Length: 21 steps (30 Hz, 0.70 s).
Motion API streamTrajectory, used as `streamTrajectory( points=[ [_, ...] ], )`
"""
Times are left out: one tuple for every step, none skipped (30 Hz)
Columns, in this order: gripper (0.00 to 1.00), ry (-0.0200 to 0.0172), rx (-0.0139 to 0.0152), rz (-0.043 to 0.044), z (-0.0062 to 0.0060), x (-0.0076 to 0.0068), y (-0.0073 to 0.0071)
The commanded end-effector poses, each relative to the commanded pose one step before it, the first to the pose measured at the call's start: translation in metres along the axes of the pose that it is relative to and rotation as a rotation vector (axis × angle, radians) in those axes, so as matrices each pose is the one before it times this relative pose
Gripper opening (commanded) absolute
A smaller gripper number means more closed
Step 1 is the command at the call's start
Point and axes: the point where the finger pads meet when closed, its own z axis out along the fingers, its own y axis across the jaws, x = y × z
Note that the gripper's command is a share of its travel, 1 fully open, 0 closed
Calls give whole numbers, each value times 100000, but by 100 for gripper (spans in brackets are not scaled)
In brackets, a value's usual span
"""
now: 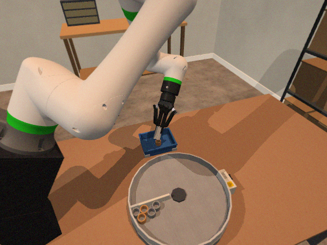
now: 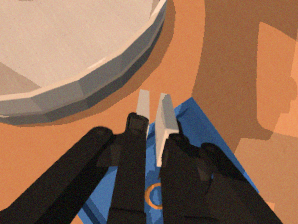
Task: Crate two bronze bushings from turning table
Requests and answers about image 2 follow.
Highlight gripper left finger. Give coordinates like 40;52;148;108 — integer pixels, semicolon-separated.
0;89;149;224

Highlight blue crate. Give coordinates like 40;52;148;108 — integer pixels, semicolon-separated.
77;97;259;224

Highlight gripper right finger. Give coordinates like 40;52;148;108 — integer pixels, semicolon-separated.
155;93;283;224

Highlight bronze bushing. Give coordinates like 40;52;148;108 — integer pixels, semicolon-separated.
145;183;162;209

